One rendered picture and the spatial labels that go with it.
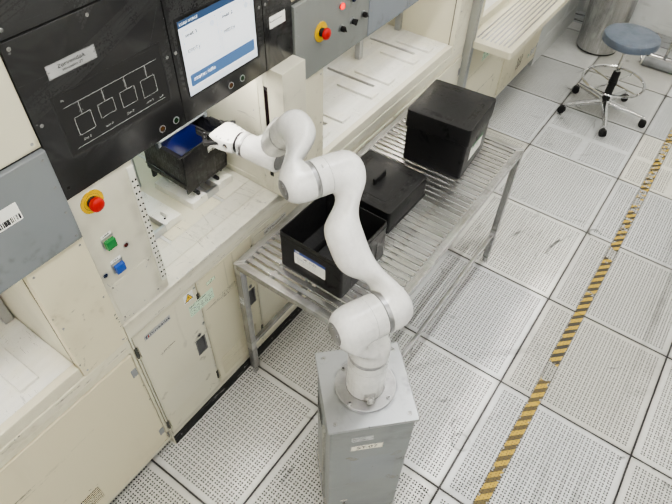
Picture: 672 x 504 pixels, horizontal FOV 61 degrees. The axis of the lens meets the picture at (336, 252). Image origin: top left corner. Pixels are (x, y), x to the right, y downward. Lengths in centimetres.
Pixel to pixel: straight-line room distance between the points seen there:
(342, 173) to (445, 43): 192
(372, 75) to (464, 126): 69
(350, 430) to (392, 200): 91
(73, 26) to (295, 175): 57
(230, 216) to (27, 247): 85
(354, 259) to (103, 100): 71
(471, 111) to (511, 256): 111
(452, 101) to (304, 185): 125
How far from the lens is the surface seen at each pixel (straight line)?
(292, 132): 148
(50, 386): 188
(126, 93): 152
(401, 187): 228
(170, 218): 214
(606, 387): 299
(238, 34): 174
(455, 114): 245
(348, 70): 295
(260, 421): 262
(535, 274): 328
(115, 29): 145
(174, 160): 209
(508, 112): 443
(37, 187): 145
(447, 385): 275
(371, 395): 175
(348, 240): 143
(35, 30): 135
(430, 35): 329
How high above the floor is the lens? 235
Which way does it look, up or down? 48 degrees down
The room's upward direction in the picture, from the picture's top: 2 degrees clockwise
